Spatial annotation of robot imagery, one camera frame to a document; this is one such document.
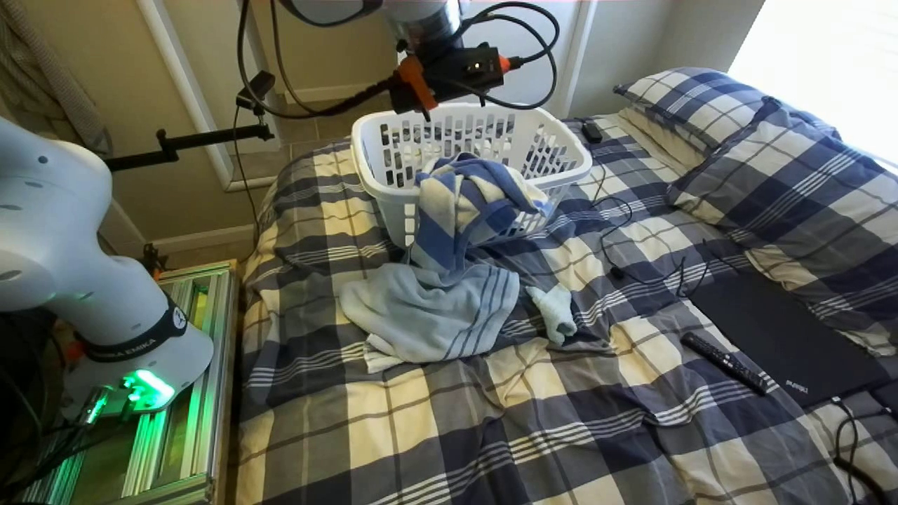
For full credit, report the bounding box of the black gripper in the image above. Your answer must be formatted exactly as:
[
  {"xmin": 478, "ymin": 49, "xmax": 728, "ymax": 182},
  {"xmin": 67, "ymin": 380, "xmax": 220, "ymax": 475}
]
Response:
[{"xmin": 399, "ymin": 39, "xmax": 517, "ymax": 108}]

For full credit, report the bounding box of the white and blue towel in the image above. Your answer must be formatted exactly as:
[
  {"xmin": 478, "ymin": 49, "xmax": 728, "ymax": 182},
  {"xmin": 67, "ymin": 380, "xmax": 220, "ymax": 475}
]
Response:
[{"xmin": 409, "ymin": 151, "xmax": 583, "ymax": 283}]

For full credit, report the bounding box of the plaid bed comforter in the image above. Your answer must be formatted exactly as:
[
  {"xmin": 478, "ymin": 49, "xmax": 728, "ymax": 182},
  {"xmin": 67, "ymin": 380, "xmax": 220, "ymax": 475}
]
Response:
[{"xmin": 234, "ymin": 110, "xmax": 898, "ymax": 505}]

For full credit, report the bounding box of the white plastic laundry basket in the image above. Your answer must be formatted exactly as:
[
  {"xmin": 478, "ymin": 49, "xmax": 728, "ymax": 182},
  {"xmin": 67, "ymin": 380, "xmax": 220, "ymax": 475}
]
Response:
[{"xmin": 349, "ymin": 102, "xmax": 599, "ymax": 251}]

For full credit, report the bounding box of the cream pillow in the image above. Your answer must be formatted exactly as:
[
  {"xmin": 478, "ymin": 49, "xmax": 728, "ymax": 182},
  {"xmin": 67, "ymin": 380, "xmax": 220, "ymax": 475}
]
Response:
[{"xmin": 614, "ymin": 108, "xmax": 710, "ymax": 181}]

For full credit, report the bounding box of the small plaid pillow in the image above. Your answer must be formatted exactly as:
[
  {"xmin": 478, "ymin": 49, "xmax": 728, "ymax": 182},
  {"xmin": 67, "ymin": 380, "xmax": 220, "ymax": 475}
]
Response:
[{"xmin": 614, "ymin": 64, "xmax": 846, "ymax": 157}]

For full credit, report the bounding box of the blue denim clothing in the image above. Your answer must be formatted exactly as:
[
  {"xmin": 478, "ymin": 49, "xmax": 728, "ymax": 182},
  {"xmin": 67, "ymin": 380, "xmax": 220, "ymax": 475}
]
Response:
[{"xmin": 336, "ymin": 255, "xmax": 583, "ymax": 369}]

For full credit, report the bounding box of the large plaid pillow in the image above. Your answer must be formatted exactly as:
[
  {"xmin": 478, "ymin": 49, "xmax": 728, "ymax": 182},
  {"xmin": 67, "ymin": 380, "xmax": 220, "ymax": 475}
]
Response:
[{"xmin": 667, "ymin": 96, "xmax": 898, "ymax": 355}]

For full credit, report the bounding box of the black remote control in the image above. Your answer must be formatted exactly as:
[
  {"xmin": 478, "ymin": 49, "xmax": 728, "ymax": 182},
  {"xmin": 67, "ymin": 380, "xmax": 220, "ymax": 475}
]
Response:
[{"xmin": 679, "ymin": 329, "xmax": 771, "ymax": 398}]

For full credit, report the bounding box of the black laptop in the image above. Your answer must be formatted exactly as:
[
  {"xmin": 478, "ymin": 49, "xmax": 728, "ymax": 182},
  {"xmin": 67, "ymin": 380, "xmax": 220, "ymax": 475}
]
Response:
[{"xmin": 684, "ymin": 269, "xmax": 895, "ymax": 408}]

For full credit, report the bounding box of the wooden table with aluminium rails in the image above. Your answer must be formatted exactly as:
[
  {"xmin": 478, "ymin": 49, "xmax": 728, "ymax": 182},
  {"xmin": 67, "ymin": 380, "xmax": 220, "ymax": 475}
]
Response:
[{"xmin": 16, "ymin": 259, "xmax": 245, "ymax": 505}]

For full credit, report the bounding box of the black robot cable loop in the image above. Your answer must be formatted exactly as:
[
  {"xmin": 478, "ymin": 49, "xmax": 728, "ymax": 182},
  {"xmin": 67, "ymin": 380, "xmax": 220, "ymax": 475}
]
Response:
[{"xmin": 446, "ymin": 0, "xmax": 564, "ymax": 112}]

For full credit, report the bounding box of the black camera cable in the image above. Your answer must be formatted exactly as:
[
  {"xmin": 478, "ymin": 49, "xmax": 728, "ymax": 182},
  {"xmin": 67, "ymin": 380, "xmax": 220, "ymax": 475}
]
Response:
[{"xmin": 234, "ymin": 0, "xmax": 416, "ymax": 123}]

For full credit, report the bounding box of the black exterior camera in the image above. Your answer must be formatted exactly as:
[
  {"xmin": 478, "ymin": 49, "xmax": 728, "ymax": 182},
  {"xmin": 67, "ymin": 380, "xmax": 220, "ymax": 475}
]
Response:
[{"xmin": 234, "ymin": 68, "xmax": 282, "ymax": 117}]

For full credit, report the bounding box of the black laptop cable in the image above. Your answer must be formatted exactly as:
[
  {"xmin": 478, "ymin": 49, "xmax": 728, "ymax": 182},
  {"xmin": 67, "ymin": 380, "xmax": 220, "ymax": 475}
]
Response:
[{"xmin": 599, "ymin": 165, "xmax": 719, "ymax": 297}]

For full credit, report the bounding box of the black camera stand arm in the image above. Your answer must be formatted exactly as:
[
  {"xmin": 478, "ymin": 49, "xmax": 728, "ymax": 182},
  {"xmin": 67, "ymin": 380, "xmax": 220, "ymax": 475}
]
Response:
[{"xmin": 99, "ymin": 120, "xmax": 282, "ymax": 175}]

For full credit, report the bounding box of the black cable bundle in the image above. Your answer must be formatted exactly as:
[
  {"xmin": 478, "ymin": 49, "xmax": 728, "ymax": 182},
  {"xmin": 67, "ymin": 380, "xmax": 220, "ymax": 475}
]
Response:
[{"xmin": 0, "ymin": 369, "xmax": 108, "ymax": 499}]

